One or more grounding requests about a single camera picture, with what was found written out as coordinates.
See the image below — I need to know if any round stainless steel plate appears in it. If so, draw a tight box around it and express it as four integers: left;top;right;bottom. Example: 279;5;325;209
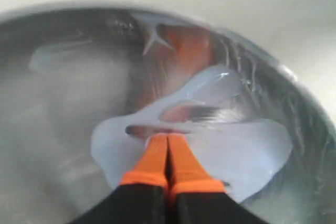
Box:
1;5;335;223

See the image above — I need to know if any blue soap blob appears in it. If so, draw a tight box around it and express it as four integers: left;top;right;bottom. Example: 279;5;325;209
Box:
29;10;292;202

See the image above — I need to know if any orange tipped left gripper right finger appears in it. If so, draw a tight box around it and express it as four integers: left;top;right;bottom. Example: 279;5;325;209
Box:
167;134;266;223

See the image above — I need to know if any orange tipped left gripper left finger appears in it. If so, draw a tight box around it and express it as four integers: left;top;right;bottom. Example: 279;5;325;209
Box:
71;134;168;224

